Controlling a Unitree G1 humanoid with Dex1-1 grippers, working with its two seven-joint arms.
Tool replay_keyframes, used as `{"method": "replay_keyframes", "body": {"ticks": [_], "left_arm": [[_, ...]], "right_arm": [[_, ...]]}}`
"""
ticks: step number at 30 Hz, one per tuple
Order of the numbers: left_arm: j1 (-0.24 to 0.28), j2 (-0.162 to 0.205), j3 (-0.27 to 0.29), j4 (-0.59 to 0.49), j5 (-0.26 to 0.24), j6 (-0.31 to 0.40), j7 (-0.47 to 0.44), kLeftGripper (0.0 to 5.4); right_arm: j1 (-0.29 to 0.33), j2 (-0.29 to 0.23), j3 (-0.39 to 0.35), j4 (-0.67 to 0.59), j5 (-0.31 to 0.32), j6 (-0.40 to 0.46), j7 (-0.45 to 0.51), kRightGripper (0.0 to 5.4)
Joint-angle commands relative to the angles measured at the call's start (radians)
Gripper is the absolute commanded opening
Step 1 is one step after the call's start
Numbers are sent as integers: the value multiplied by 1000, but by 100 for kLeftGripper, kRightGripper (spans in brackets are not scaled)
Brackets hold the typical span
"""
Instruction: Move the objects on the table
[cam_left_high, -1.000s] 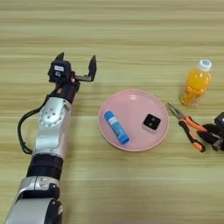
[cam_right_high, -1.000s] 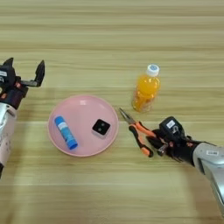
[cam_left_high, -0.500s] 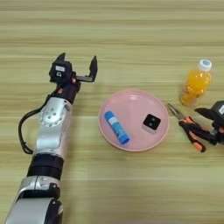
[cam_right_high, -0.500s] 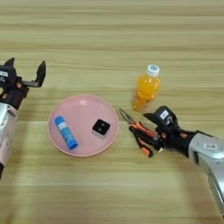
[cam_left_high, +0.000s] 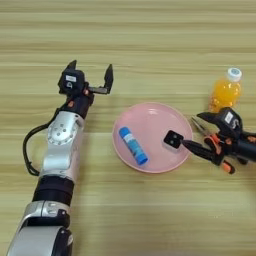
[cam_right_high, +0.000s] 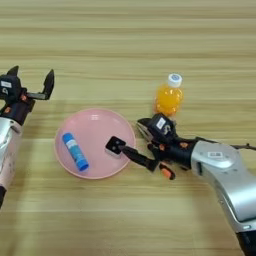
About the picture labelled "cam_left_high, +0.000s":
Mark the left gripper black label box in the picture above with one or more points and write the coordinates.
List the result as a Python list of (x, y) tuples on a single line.
[(71, 81)]

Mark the pink round plate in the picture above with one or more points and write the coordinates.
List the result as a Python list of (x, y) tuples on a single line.
[(150, 120)]

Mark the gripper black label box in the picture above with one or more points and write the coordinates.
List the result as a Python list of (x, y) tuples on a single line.
[(230, 120), (71, 81)]

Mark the orange black pliers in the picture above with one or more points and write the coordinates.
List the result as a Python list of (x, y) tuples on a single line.
[(200, 126)]

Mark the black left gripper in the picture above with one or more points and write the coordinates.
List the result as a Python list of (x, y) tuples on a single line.
[(80, 105)]

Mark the blue glue stick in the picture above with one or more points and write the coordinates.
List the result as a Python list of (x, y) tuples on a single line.
[(134, 146)]

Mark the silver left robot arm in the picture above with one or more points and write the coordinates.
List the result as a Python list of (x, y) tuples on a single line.
[(61, 146)]

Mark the small black square block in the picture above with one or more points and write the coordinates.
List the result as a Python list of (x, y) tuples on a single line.
[(173, 139)]

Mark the orange juice bottle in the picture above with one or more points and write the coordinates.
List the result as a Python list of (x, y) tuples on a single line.
[(226, 93)]

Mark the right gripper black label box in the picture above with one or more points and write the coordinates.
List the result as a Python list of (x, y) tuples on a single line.
[(230, 120)]

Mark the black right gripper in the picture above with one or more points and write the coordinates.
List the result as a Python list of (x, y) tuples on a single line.
[(245, 148)]

